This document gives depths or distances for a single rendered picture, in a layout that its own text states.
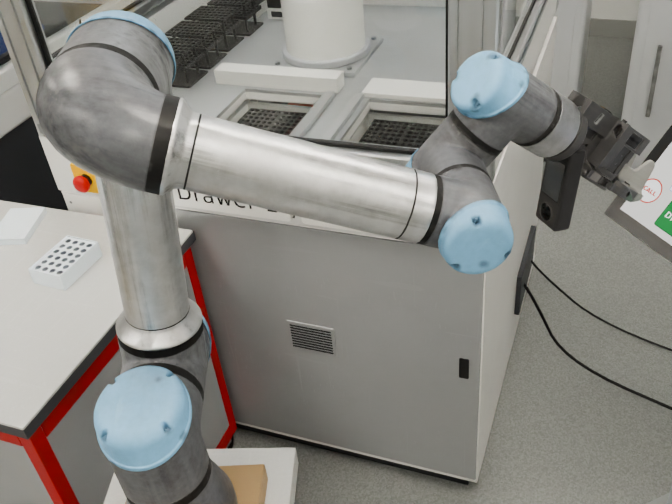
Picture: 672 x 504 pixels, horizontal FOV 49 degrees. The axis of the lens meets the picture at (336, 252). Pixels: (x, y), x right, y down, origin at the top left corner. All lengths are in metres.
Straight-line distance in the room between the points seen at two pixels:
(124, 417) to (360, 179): 0.42
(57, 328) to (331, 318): 0.59
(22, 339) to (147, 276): 0.63
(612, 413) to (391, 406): 0.71
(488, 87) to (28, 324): 1.05
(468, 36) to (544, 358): 1.35
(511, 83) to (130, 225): 0.46
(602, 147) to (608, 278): 1.75
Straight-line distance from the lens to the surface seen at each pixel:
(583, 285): 2.67
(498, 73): 0.83
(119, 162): 0.71
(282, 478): 1.16
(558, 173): 0.98
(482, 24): 1.24
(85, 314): 1.54
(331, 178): 0.72
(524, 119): 0.86
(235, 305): 1.81
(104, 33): 0.81
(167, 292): 0.96
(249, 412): 2.10
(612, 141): 0.98
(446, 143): 0.86
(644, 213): 1.27
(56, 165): 1.84
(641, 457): 2.20
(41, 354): 1.49
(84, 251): 1.66
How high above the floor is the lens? 1.69
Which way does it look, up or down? 37 degrees down
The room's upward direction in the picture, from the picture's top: 6 degrees counter-clockwise
